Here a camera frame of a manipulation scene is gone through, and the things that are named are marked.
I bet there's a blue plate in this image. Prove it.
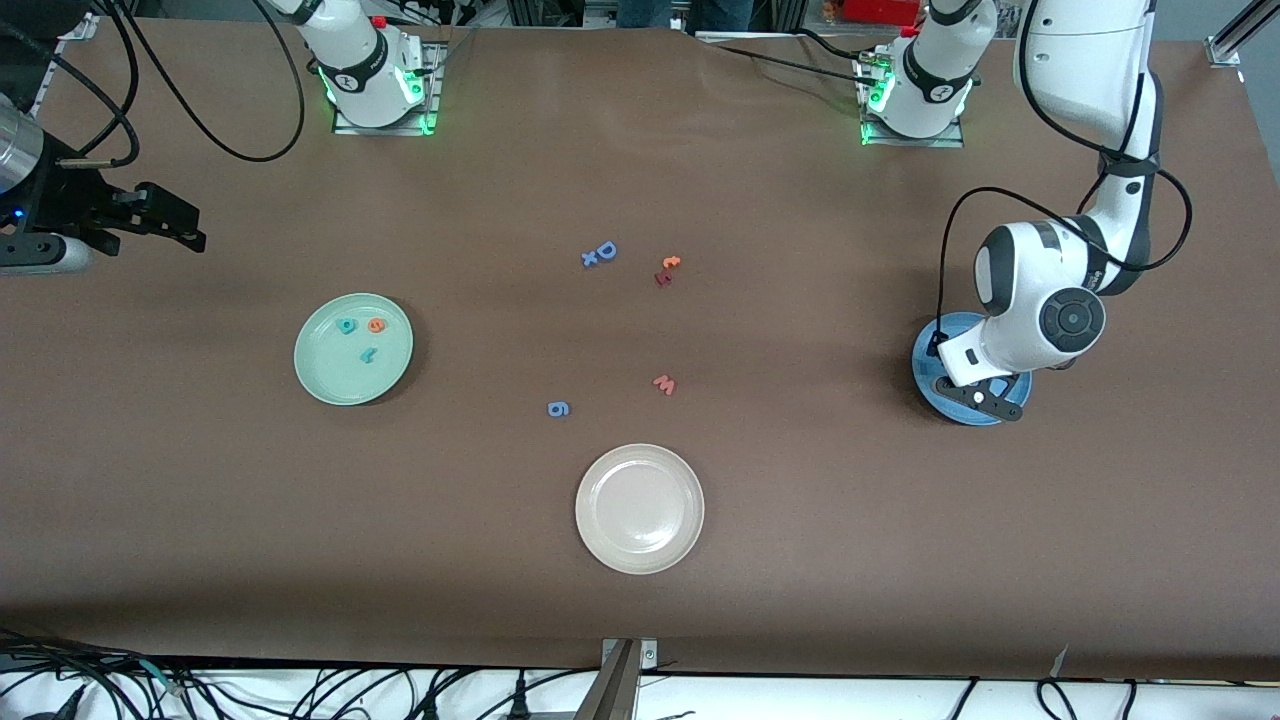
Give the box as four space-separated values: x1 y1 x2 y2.
911 311 1033 427

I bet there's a mint green plate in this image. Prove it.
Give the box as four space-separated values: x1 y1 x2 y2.
293 292 415 407

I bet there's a beige white plate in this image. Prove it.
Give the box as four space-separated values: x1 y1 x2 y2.
575 443 706 576

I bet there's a red box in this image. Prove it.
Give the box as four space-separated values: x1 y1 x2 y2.
840 0 927 26

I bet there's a brown table cover sheet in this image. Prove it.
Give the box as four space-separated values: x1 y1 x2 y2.
0 15 1280 683

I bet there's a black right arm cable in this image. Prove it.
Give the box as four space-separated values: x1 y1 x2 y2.
116 0 306 163
0 18 147 171

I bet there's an aluminium frame rail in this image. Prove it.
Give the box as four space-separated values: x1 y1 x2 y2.
28 35 71 119

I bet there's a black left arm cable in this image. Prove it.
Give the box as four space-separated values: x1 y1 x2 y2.
935 188 1103 343
1020 0 1195 274

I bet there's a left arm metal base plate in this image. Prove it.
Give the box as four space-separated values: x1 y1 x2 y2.
858 50 967 149

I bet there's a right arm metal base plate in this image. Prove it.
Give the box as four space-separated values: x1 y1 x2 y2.
330 40 447 137

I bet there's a black cable at arm base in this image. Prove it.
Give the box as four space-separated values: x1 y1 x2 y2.
795 28 886 63
715 44 876 86

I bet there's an aluminium frame post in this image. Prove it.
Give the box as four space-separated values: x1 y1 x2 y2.
1205 0 1280 69

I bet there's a teal cable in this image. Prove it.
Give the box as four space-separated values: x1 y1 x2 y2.
130 655 187 697

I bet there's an aluminium profile with bracket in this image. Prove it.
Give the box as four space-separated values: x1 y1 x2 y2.
575 638 661 720

